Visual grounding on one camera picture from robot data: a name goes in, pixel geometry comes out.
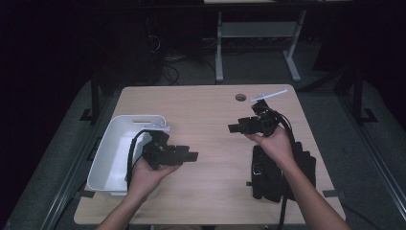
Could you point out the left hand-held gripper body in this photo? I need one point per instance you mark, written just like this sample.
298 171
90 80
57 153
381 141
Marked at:
158 151

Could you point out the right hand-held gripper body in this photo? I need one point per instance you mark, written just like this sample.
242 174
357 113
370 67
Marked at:
265 121

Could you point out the white plastic bin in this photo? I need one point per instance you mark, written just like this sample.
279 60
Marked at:
111 159

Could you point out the black glove with buckle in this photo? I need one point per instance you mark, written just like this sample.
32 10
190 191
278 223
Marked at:
265 179

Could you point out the person's left hand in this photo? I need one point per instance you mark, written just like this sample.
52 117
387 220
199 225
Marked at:
145 179

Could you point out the person's right hand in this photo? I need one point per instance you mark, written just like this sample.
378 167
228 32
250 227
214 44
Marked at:
277 148

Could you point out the grey tape strip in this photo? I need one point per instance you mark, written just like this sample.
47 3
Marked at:
86 194
330 193

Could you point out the black metal stand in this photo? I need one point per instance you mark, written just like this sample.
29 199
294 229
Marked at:
359 96
94 96

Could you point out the white metal desk frame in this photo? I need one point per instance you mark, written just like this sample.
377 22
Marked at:
255 29

